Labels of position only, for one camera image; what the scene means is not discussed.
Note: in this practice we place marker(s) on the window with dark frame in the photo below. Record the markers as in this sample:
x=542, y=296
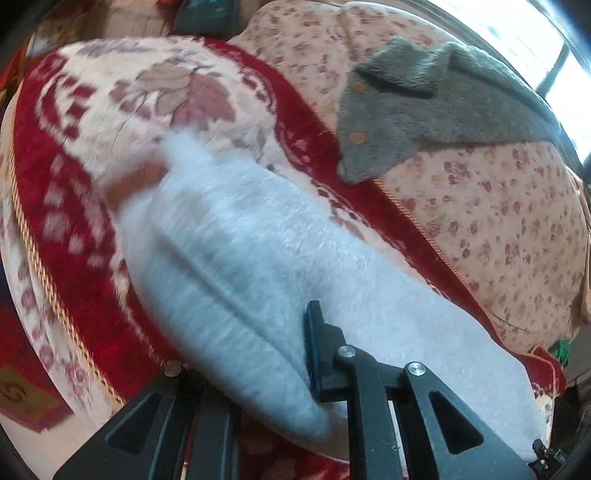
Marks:
x=517, y=32

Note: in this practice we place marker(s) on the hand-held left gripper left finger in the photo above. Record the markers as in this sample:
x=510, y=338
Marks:
x=210, y=438

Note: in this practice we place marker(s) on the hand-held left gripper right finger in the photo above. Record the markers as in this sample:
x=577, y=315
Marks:
x=314, y=350

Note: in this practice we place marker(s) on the red gift box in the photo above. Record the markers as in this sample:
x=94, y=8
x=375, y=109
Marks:
x=27, y=397

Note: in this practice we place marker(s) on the light grey fleece pants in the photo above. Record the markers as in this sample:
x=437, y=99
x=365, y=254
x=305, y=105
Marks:
x=258, y=277

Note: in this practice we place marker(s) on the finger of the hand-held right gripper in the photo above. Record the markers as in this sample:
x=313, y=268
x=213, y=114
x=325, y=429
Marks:
x=547, y=457

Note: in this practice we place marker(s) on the green cloth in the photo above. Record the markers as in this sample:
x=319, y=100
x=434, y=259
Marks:
x=560, y=351

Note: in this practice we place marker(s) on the dark teal pillow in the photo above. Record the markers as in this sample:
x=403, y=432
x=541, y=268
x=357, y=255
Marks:
x=205, y=16

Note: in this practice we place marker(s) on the pink floral bed sheet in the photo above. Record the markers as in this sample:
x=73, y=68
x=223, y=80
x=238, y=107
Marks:
x=485, y=207

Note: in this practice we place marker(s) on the red floral plush blanket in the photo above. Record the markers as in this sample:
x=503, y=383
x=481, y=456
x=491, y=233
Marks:
x=83, y=277

